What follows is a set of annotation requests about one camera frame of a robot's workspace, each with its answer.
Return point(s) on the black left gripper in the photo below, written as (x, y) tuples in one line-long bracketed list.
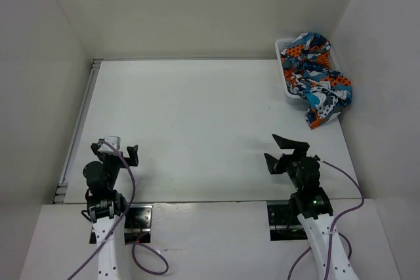
[(102, 157)]

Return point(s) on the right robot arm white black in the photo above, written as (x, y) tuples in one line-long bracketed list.
[(311, 206)]

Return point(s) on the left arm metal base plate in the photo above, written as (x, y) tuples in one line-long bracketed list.
[(137, 222)]

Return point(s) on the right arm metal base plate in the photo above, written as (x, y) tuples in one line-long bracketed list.
[(283, 225)]

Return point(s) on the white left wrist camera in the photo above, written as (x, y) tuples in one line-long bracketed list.
[(109, 145)]

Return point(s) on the colourful patterned shorts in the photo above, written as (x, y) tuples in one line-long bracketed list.
[(310, 75)]

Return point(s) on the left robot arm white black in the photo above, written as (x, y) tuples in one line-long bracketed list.
[(107, 207)]

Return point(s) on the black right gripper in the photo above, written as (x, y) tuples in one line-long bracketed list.
[(300, 148)]

